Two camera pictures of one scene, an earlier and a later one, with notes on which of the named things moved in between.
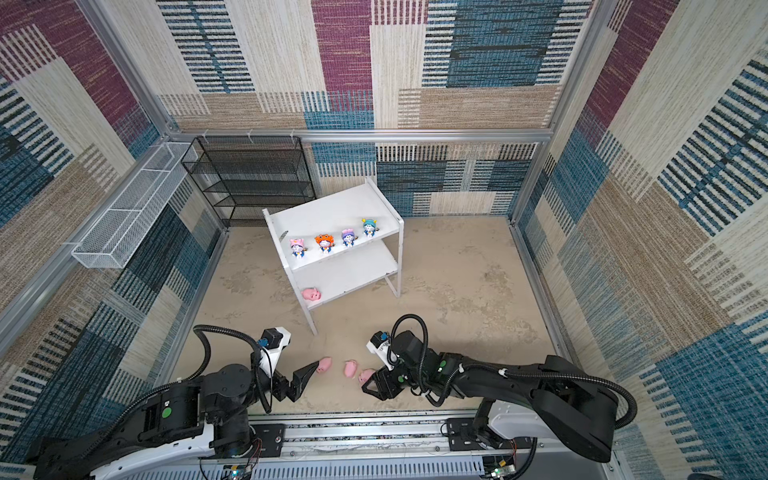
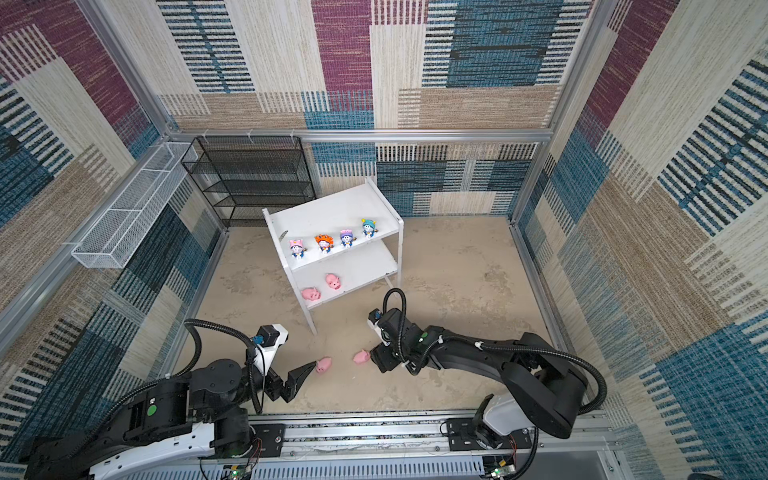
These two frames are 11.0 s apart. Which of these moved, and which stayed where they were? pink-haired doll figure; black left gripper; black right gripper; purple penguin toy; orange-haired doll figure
Moved: black right gripper
Stayed: pink-haired doll figure; purple penguin toy; black left gripper; orange-haired doll figure
